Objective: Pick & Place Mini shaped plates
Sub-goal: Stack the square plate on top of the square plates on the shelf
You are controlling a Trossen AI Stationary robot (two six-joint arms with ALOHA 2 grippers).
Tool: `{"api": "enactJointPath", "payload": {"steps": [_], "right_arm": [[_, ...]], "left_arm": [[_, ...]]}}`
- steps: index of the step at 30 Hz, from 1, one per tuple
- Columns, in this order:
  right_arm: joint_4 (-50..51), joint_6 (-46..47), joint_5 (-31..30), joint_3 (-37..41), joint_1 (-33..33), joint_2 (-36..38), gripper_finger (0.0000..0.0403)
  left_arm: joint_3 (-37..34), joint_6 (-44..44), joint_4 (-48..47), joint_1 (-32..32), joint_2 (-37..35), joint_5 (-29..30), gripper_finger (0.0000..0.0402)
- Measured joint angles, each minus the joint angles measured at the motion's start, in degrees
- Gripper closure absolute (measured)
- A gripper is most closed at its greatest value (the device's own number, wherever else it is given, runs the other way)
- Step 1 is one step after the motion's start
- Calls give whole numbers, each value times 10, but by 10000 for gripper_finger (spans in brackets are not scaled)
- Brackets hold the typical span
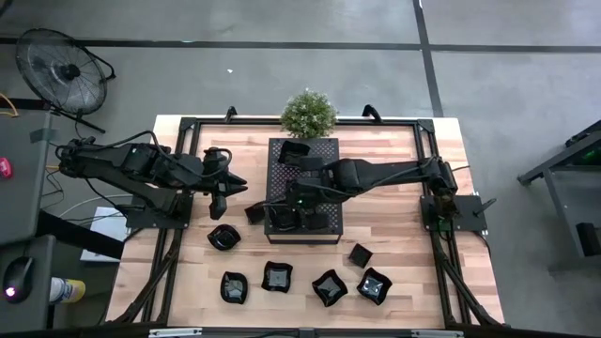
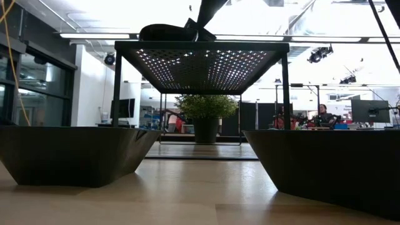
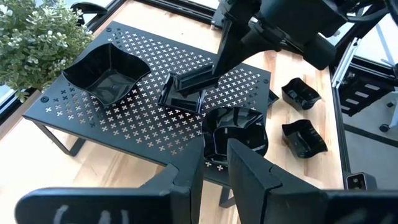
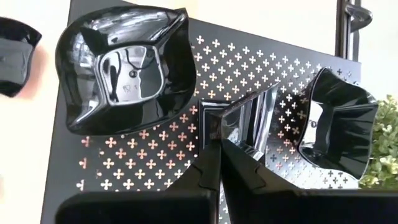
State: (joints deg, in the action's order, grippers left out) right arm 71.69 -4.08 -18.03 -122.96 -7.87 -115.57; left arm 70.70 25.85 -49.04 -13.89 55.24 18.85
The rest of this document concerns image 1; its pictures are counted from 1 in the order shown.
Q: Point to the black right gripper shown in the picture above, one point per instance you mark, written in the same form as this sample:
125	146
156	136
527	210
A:
314	188

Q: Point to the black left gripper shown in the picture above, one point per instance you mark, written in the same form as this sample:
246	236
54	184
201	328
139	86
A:
215	183

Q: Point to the small black square plate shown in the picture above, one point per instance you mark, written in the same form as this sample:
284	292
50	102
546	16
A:
253	216
360	256

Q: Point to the black deep wavy square plate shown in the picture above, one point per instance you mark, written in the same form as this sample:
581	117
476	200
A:
291	151

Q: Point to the black rounded pointed-corner plate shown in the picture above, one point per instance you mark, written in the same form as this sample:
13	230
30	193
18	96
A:
281	220
224	237

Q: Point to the glossy black wavy square plate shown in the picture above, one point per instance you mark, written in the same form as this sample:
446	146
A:
329	287
374	286
277	276

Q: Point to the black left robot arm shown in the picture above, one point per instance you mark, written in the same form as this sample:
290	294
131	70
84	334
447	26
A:
122	164

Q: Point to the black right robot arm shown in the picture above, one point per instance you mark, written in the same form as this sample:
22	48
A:
385	171

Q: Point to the black perforated metal riser shelf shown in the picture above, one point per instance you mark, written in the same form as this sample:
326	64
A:
328	150

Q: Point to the black table clamp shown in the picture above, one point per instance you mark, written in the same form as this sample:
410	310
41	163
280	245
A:
372	112
230	112

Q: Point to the potted green artificial plant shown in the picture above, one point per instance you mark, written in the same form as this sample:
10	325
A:
308	115

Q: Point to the glossy black rounded square plate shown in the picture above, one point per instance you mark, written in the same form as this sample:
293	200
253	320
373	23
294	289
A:
234	287

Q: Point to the white box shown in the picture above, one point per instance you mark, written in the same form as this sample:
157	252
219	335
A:
110	225

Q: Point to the black metal beam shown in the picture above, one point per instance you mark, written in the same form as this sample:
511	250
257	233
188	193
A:
80	235

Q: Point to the white spray can yellow cap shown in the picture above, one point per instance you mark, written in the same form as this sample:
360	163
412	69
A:
66	290

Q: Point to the black floor fan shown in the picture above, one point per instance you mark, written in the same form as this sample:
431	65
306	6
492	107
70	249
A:
69	72

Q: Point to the grey side desk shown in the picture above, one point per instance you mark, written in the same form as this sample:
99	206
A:
42	263
23	197

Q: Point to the red button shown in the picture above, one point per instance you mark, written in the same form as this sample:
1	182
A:
4	168

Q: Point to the black computer mouse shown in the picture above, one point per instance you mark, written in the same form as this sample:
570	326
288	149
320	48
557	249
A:
18	277

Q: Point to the grey metal equipment stand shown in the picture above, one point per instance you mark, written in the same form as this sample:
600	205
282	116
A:
563	197

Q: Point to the black box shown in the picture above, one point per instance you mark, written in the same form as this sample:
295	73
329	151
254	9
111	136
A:
588	239

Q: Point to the black metal table frame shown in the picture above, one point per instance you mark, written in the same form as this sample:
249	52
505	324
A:
253	121

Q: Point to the silver aluminium bracket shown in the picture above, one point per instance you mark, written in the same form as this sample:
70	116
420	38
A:
436	333
174	332

